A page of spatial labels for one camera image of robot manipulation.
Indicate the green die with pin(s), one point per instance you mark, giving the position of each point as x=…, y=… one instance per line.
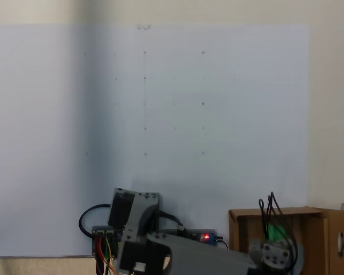
x=275, y=230

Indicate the brown cardboard box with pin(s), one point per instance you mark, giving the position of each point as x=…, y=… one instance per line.
x=309, y=229

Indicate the circuit board with red LED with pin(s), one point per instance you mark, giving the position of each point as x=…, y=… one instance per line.
x=207, y=237

